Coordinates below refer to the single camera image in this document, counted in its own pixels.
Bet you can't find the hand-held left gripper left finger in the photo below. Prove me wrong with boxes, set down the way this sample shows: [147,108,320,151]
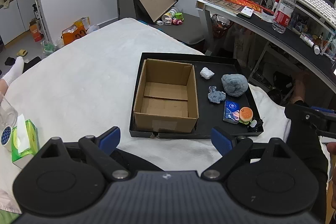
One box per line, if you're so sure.
[39,126,131,181]

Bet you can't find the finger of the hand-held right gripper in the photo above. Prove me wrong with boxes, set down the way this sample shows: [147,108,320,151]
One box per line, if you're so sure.
[297,106,336,138]

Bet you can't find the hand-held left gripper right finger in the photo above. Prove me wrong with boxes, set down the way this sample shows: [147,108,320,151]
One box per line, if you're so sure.
[201,126,292,180]

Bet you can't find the black shallow tray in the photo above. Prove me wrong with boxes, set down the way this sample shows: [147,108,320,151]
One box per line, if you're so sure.
[129,52,264,139]

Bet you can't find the blue tissue pack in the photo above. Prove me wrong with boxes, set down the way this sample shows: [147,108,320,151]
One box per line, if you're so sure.
[223,101,240,124]

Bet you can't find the burger plush toy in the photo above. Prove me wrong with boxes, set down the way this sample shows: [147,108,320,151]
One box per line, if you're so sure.
[238,107,253,125]

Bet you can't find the black beaded keychain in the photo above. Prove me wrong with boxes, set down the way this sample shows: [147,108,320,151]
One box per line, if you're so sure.
[248,119,263,132]

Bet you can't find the small blue-grey plush toy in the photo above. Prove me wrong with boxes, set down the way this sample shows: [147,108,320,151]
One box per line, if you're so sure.
[208,86,226,104]

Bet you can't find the grey fluffy plush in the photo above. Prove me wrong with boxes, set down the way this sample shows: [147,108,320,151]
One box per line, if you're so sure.
[221,73,249,97]

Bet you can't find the cardboard box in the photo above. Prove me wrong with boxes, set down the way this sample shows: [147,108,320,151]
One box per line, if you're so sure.
[133,59,199,133]

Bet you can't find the bare foot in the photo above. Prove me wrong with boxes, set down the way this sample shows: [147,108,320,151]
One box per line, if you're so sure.
[289,69,306,105]

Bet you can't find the white crumpled tissue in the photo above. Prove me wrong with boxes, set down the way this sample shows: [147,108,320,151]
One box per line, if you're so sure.
[200,67,214,80]

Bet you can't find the small white tube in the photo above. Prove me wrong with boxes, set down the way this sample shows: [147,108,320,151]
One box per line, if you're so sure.
[301,32,315,47]

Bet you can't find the black curved desk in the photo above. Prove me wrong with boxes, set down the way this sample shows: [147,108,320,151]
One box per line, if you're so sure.
[196,0,336,98]

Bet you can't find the green tissue box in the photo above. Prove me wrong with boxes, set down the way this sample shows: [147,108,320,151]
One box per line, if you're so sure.
[11,114,40,169]

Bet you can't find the beige tote bag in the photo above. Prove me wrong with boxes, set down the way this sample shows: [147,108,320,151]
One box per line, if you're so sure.
[231,27,263,67]

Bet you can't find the blue patterned tape roll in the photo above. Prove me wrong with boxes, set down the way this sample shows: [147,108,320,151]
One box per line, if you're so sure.
[0,126,15,152]

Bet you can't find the red label water bottle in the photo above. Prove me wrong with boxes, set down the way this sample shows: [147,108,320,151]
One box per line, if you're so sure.
[272,0,298,34]

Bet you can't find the clear plastic cup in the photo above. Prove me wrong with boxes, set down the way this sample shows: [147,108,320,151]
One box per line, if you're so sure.
[0,93,18,132]

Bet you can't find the green plastic bag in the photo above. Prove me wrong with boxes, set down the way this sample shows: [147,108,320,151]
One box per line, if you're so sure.
[41,40,57,56]

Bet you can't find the red basket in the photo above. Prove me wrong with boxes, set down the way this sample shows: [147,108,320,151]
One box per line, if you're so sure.
[211,21,234,39]

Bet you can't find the orange paper bag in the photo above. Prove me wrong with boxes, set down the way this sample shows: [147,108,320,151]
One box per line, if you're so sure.
[61,17,91,46]

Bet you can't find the dark grey low table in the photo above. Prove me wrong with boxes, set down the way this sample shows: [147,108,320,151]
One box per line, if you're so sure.
[157,13,205,45]

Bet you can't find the white-socked foot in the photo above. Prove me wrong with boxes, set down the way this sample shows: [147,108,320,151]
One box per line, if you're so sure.
[0,56,25,86]

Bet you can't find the pink cloth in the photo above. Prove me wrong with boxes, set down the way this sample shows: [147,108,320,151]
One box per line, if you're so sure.
[0,189,23,214]

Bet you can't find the white power bank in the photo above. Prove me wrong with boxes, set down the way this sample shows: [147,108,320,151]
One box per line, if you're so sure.
[241,6,255,18]

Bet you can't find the orange carton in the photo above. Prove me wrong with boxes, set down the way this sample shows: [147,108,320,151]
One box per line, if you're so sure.
[29,20,44,42]

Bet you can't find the red paper strips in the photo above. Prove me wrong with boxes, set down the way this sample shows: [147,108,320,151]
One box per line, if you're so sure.
[222,0,275,14]

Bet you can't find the white narrow rack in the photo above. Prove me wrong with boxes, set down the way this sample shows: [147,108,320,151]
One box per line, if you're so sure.
[33,0,50,41]

